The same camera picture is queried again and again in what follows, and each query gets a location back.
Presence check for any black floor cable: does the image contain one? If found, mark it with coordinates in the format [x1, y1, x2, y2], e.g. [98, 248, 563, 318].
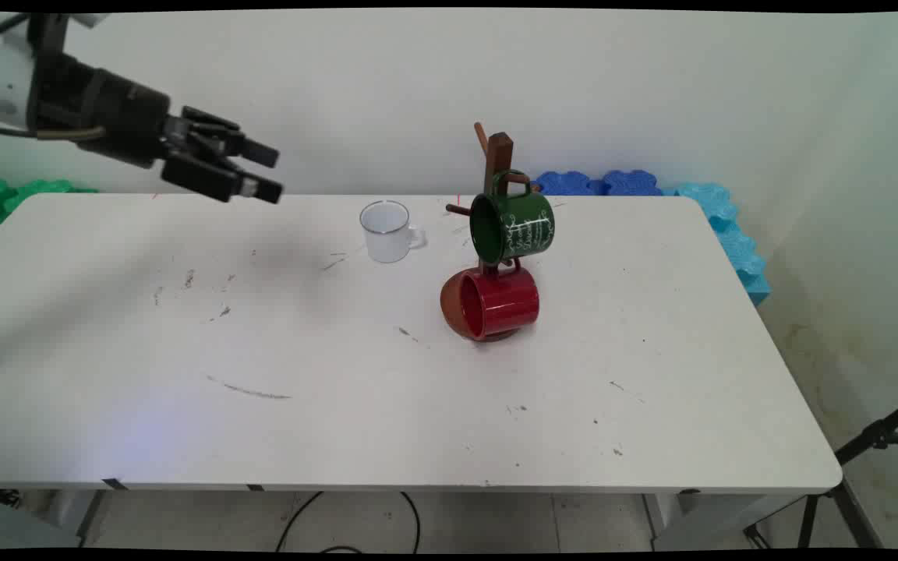
[275, 491, 422, 554]

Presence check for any light blue foam mat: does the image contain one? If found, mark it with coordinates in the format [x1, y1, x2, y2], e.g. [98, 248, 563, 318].
[663, 182, 772, 307]

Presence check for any black tripod stand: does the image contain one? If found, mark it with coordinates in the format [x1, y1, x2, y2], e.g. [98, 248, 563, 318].
[744, 390, 898, 550]

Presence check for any dark green enamel mug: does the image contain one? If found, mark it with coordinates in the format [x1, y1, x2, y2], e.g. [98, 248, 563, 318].
[469, 169, 557, 264]

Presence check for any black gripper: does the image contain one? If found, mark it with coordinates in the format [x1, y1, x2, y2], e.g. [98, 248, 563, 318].
[28, 53, 285, 206]

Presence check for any green foam mat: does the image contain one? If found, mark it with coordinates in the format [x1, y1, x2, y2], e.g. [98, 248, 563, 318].
[0, 178, 99, 231]

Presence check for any red ceramic mug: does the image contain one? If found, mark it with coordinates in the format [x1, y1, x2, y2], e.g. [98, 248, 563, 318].
[459, 259, 541, 342]

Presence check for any grey table leg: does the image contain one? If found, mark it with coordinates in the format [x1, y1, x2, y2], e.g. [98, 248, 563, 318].
[73, 490, 108, 548]

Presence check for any dark blue foam mat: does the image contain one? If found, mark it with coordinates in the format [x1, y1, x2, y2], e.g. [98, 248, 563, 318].
[533, 169, 664, 197]

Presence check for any white enamel mug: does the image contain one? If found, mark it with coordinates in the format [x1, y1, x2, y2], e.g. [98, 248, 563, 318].
[359, 199, 427, 264]

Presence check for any brown wooden mug tree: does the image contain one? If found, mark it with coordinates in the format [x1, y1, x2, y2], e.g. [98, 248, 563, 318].
[440, 122, 543, 344]

